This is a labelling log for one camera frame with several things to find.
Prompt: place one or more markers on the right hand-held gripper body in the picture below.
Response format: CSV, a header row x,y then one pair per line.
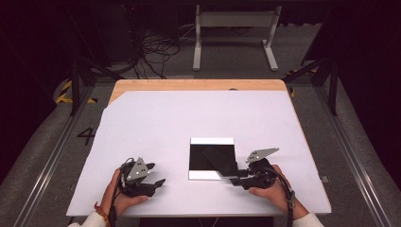
x,y
261,176

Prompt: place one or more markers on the person's right hand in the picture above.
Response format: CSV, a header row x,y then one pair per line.
x,y
277,195

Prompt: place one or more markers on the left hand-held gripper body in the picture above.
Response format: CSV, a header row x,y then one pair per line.
x,y
137,170

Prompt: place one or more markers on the small grey table bracket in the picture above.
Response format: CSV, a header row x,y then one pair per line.
x,y
324,178

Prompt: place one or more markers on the white table cover sheet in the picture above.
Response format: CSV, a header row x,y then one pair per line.
x,y
157,110

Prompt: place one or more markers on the white metal desk frame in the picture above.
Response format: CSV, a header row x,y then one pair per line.
x,y
236,19

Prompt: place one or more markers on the person's left hand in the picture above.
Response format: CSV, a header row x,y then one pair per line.
x,y
124,203

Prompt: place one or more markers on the aluminium floor rail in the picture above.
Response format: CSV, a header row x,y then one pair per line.
x,y
50,157
350,151

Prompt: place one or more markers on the black metal stand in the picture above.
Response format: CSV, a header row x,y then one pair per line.
x,y
75,85
332,85

